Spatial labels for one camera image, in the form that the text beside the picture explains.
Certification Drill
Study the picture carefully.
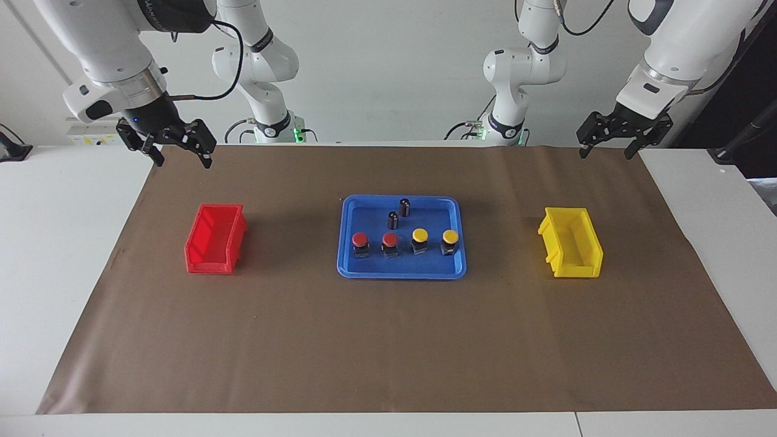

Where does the black cable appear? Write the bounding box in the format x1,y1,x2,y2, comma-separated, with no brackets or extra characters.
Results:
559,0,617,36
223,119,257,144
444,111,487,141
167,19,245,102

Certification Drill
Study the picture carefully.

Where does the yellow plastic bin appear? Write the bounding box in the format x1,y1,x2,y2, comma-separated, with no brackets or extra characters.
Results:
537,206,605,279

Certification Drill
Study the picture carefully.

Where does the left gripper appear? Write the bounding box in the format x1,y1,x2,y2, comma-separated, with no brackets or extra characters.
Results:
576,103,675,161

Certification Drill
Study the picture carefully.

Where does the black stand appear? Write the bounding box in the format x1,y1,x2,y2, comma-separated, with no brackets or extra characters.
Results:
0,123,33,163
709,100,777,166

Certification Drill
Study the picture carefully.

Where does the red plastic bin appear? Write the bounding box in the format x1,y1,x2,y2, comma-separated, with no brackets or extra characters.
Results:
184,203,249,275

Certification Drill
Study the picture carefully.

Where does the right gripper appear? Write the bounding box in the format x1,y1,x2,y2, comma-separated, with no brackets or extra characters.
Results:
116,94,218,170

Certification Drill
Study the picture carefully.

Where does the blue plastic tray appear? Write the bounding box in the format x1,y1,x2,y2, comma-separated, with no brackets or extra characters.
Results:
336,194,468,280

